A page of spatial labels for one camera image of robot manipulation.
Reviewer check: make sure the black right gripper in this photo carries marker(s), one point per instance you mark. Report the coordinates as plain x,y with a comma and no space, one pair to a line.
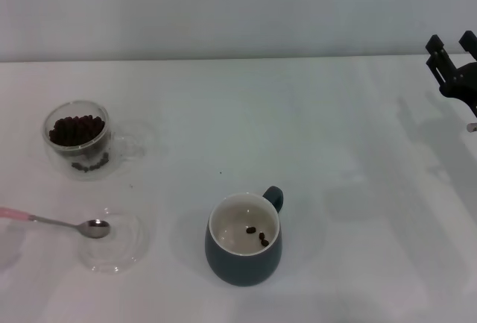
464,82

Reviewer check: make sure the scooped coffee beans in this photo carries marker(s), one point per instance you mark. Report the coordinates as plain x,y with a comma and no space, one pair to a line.
250,230

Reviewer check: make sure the clear double-walled glass cup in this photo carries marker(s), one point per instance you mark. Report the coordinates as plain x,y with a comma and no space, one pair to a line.
119,147

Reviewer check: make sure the coffee bean pile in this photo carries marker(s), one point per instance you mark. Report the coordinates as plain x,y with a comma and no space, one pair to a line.
76,131

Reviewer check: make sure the small beige knob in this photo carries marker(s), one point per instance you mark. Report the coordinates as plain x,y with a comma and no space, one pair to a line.
472,127

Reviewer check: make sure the dark grey ceramic mug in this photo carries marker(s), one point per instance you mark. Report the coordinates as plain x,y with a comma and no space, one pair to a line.
238,267

